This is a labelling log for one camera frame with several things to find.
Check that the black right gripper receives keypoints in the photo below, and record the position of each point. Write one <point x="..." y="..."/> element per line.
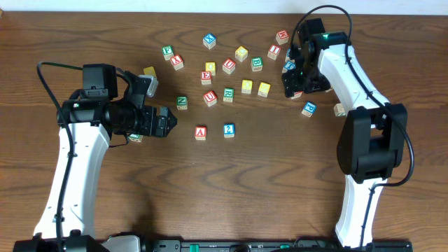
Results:
<point x="294" y="84"/>

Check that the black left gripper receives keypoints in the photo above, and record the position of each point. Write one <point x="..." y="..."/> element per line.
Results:
<point x="154" y="122"/>

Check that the red i block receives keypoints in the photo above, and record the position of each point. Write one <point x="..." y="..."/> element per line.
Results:
<point x="273" y="52"/>
<point x="296" y="95"/>

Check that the green N wooden block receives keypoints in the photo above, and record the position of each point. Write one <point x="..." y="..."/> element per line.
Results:
<point x="182" y="103"/>

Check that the red A wooden block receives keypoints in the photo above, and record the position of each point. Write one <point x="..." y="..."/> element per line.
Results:
<point x="200" y="133"/>

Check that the red U wooden block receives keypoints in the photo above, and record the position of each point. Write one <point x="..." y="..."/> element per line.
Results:
<point x="210" y="98"/>

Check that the blue 2 wooden block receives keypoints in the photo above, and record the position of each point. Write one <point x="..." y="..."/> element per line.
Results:
<point x="229" y="130"/>

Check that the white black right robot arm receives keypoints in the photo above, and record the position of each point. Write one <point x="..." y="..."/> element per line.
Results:
<point x="372" y="140"/>

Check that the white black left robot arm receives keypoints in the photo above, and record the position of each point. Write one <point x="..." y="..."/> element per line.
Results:
<point x="67" y="223"/>

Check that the blue T wooden block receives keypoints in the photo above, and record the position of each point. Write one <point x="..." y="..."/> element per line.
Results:
<point x="289" y="65"/>

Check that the blue P wooden block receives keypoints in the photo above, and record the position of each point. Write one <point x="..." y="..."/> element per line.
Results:
<point x="309" y="109"/>

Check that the yellow block centre right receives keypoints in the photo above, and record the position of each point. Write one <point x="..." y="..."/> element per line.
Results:
<point x="264" y="89"/>

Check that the red H wooden block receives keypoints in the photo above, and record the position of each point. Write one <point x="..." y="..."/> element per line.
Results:
<point x="282" y="37"/>

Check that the plain L green 7 block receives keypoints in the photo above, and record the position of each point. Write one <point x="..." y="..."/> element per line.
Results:
<point x="339" y="110"/>

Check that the green B wooden block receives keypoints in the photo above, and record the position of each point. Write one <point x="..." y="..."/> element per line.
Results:
<point x="256" y="63"/>

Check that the yellow block far left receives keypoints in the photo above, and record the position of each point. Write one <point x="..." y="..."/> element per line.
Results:
<point x="150" y="71"/>

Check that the red E wooden block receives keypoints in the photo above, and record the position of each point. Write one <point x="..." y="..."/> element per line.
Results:
<point x="206" y="78"/>

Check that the yellow block centre left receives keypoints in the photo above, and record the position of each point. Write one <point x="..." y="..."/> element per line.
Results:
<point x="246" y="86"/>

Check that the red X wooden block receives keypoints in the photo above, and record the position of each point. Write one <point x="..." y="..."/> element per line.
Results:
<point x="177" y="62"/>

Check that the green R wooden block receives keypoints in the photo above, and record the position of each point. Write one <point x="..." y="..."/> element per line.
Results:
<point x="228" y="95"/>

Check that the yellow block upper middle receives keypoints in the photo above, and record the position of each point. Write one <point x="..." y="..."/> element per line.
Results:
<point x="241" y="53"/>

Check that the yellow block near E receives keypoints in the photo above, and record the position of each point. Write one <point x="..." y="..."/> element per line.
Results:
<point x="211" y="67"/>

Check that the green F wooden block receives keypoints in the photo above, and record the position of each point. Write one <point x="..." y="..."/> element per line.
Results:
<point x="167" y="52"/>

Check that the red U block upper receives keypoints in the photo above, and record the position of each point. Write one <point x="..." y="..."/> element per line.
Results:
<point x="229" y="66"/>

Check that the blue X wooden block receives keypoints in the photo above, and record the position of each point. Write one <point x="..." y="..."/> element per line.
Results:
<point x="209" y="41"/>

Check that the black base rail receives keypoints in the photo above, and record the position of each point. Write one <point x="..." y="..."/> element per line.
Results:
<point x="303" y="244"/>

